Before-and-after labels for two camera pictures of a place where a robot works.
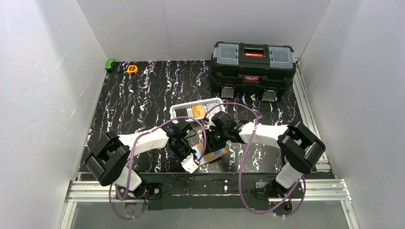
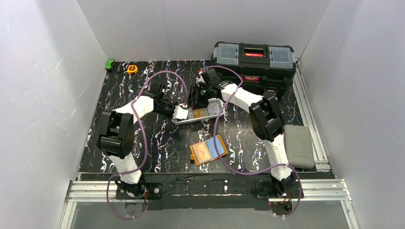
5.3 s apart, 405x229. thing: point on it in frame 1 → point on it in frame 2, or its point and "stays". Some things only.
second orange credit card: x=198 y=111 stays
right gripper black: x=214 y=142 → x=196 y=97
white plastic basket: x=197 y=109 stays
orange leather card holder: x=207 y=156 stays
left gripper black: x=182 y=151 → x=170 y=109
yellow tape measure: x=132 y=69 stays
